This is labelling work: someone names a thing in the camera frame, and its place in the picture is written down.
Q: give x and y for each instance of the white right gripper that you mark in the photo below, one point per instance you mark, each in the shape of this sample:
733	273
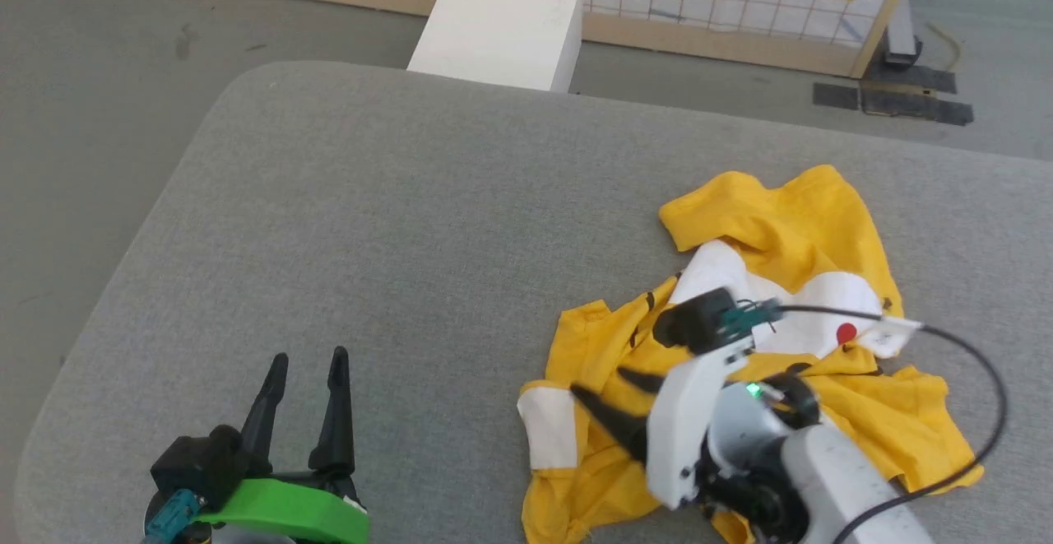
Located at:
683	429

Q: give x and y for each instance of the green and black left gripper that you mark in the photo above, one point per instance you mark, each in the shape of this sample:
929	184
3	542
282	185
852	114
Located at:
288	515

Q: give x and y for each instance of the yellow and white shirt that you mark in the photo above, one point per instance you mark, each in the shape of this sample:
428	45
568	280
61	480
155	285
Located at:
790	223

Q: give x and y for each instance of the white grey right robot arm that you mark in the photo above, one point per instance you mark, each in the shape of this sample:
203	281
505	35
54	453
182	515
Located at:
831	478

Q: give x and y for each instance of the grey fabric sofa cushion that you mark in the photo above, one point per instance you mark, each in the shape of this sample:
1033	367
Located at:
395	239

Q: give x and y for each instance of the white box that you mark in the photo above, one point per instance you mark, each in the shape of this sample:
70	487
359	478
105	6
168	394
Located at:
502	21

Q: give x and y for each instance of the black floor mat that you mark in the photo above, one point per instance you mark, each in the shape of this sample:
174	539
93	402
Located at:
905	99

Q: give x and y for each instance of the grey metal panel stand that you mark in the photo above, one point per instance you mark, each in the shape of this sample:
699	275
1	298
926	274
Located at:
902	30

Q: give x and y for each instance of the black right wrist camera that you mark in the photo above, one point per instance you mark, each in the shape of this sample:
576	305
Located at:
695	322

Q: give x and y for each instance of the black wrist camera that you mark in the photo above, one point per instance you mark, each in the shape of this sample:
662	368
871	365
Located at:
695	322
197	457

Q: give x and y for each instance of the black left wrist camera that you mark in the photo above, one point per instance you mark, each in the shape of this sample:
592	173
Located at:
197	457

